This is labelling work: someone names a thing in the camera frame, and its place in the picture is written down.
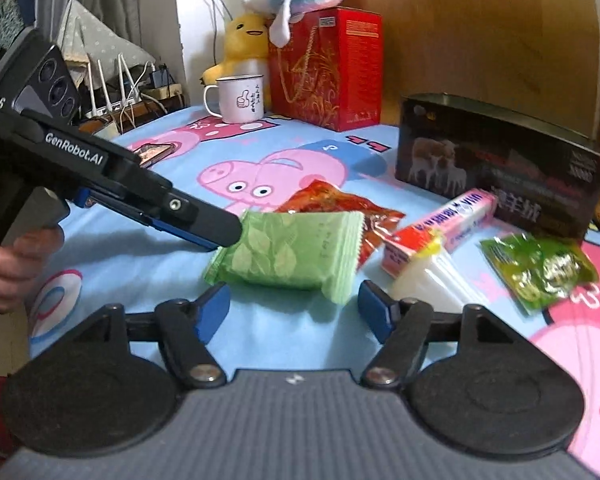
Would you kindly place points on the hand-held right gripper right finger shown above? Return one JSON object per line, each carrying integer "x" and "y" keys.
{"x": 375, "y": 315}

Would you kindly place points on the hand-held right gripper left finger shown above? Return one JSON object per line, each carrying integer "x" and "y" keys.
{"x": 212, "y": 310}

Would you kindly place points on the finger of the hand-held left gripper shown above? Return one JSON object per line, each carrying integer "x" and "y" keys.
{"x": 190, "y": 215}

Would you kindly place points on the light green snack packet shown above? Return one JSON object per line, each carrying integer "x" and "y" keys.
{"x": 280, "y": 255}

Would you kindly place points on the pink candy box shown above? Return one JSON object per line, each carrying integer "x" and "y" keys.
{"x": 430, "y": 230}

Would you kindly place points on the red snack packet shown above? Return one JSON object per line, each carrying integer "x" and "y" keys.
{"x": 330, "y": 197}

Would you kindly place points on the green foil snack packet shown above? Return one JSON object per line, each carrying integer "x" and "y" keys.
{"x": 530, "y": 265}

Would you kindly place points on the black tin box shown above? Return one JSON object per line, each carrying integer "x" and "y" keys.
{"x": 480, "y": 160}

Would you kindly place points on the person's left hand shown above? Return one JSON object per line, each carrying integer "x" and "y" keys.
{"x": 15, "y": 275}

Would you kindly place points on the smartphone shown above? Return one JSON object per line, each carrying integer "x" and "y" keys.
{"x": 152, "y": 154}

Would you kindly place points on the cartoon pig printed blanket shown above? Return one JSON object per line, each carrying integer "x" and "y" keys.
{"x": 130, "y": 270}

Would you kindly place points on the white wifi router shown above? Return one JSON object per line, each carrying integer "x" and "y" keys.
{"x": 101, "y": 80}

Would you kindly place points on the white enamel mug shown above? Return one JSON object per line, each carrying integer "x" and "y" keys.
{"x": 240, "y": 100}

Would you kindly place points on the grey dotted cushion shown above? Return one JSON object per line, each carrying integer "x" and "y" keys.
{"x": 95, "y": 35}

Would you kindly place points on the black power adapter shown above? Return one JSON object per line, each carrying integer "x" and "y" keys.
{"x": 161, "y": 77}

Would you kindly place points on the yellow duck plush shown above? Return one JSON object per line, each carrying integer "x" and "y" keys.
{"x": 245, "y": 40}

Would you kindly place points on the red gift box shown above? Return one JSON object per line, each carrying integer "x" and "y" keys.
{"x": 330, "y": 75}

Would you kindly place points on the wood-pattern panel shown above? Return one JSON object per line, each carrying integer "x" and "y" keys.
{"x": 480, "y": 25}

